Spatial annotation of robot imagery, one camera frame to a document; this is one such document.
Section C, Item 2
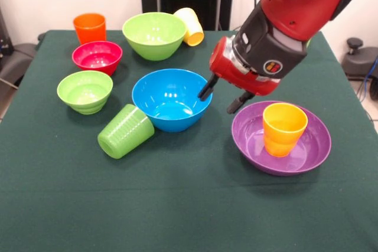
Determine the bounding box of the red-orange cup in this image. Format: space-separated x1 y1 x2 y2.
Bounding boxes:
73 12 107 45

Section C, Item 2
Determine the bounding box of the blue bowl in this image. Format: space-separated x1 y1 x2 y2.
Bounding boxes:
131 68 213 133

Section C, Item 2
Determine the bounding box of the large green bowl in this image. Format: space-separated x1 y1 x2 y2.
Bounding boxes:
122 12 188 61

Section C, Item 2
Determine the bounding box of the blue cable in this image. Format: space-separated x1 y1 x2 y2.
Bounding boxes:
357 57 378 103

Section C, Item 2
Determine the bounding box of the pink bowl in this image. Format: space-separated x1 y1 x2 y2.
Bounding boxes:
71 41 123 76

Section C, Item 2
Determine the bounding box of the green cup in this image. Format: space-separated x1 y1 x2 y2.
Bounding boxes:
97 103 155 160

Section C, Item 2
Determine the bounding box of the purple bowl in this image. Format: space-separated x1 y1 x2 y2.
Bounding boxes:
232 100 332 177

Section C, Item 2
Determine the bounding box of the black caster base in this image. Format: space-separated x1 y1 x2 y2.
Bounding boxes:
341 37 378 81

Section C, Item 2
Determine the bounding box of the small green bowl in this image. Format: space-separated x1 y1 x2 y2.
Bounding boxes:
56 70 114 115

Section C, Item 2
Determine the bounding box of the orange cup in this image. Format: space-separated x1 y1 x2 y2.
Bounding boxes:
262 102 309 158

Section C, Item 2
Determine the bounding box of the grey caster base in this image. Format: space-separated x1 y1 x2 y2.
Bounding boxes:
0 42 38 87

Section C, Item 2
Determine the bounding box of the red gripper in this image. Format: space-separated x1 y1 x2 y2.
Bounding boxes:
197 36 281 114

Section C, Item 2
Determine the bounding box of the dark green table cloth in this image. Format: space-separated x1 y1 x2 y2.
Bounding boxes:
0 30 378 252

